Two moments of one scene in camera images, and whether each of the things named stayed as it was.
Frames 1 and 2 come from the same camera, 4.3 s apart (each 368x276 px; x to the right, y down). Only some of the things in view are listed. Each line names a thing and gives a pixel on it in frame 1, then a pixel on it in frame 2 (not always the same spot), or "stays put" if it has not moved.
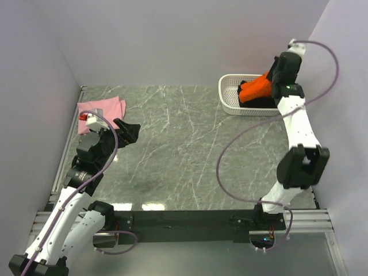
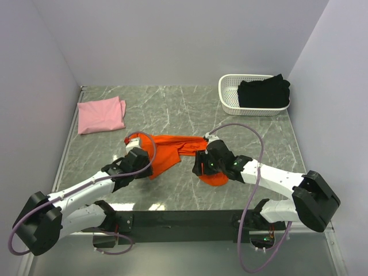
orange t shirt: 260,87 → 165,151
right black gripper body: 273,75 → 209,165
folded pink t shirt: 110,108 stays put
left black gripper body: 108,139 → 145,172
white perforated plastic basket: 229,99 stays put
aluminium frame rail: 41,215 stays put
